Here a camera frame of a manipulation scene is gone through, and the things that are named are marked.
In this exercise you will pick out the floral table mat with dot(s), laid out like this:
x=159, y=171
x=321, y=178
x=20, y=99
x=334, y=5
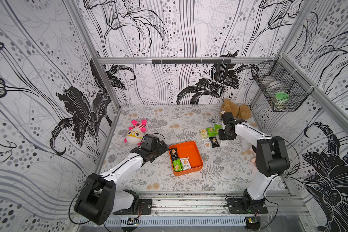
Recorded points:
x=226, y=168

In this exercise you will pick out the white cookie packet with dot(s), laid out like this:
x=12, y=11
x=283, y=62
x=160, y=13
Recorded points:
x=207, y=144
x=185, y=164

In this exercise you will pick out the pink white plush toy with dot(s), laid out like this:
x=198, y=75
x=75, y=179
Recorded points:
x=136, y=132

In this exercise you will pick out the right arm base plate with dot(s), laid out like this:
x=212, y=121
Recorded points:
x=239, y=206

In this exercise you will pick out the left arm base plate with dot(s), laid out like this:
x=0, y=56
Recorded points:
x=144, y=207

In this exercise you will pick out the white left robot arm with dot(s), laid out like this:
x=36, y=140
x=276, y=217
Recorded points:
x=99, y=198

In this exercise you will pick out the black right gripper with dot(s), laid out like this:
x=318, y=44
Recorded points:
x=226, y=135

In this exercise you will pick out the black wire basket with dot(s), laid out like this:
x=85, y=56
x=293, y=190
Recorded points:
x=273, y=77

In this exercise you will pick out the black cookie packet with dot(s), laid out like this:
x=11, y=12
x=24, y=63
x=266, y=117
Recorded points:
x=174, y=154
x=214, y=142

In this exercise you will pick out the brown teddy bear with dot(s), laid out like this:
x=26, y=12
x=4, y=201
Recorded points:
x=238, y=111

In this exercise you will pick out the green cookie packet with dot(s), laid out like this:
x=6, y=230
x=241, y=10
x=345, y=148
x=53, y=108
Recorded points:
x=177, y=165
x=211, y=132
x=217, y=127

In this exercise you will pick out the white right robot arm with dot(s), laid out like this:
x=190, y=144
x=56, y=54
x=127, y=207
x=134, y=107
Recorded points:
x=271, y=157

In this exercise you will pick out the yellow cookie packet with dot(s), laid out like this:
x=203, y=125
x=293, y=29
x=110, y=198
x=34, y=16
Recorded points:
x=203, y=133

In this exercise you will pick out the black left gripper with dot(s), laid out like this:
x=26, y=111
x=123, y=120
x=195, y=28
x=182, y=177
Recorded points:
x=161, y=149

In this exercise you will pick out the green cookie packet top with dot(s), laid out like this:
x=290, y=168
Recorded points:
x=211, y=132

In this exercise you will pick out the white cable duct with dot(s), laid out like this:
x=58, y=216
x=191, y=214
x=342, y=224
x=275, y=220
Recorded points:
x=219, y=221

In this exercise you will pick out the green lid cup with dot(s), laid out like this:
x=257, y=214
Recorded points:
x=280, y=100

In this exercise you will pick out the orange storage box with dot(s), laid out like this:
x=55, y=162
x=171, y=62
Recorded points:
x=188, y=150

